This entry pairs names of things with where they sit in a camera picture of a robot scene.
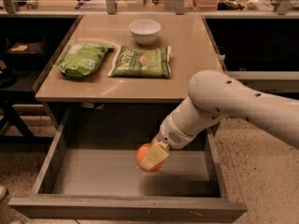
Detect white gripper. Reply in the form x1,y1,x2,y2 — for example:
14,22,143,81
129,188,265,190
141,115,195,172

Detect orange fruit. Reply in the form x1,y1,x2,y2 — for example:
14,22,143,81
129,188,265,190
135,143,163,173

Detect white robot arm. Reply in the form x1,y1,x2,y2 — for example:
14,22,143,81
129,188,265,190
136,70,299,172

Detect open grey top drawer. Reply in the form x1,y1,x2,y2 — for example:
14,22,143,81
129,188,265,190
9,104,247,223

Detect green Kettle chip bag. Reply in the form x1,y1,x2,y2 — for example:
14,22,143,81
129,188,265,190
107,46,171,78

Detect light green snack bag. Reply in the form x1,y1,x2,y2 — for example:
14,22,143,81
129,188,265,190
54,42,113,78

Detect white bowl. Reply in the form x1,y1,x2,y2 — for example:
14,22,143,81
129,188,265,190
129,20,161,46

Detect white shoe tip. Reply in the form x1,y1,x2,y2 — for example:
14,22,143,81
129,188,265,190
0,186,7,202

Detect black side stand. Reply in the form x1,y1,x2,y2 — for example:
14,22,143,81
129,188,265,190
0,38,50,144

